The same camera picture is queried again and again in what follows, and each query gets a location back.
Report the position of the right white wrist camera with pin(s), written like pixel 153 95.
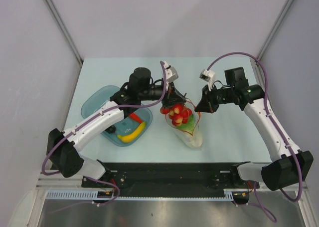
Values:
pixel 209 76

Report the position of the green white lettuce head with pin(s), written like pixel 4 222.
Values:
pixel 191 134

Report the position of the red orange carrot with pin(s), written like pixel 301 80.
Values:
pixel 136 118

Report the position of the teal transparent plastic tray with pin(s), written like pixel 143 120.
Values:
pixel 124 127

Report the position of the right aluminium corner post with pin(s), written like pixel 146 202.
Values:
pixel 275 27

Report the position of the aluminium frame rail front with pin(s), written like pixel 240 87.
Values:
pixel 57 181

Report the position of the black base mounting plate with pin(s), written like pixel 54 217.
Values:
pixel 171 180

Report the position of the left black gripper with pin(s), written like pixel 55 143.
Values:
pixel 172 97

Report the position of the aluminium corner post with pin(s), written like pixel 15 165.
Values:
pixel 275 27
pixel 53 10

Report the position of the clear zip bag red zipper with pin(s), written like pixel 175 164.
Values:
pixel 190 105

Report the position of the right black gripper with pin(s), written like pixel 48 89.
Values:
pixel 207 104

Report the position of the white slotted cable duct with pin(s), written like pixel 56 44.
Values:
pixel 92 195

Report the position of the left aluminium corner post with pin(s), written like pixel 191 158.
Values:
pixel 53 10

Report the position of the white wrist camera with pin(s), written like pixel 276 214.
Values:
pixel 171 72
pixel 209 76

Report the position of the red cherry bunch with leaf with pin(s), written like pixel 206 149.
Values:
pixel 178 114

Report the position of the yellow banana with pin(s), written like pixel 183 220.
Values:
pixel 131 137

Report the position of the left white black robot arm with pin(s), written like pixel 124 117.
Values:
pixel 64 147

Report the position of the dark purple grape bunch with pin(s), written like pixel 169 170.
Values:
pixel 111 130

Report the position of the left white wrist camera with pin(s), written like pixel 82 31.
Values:
pixel 171 72

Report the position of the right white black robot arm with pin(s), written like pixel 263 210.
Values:
pixel 289 164

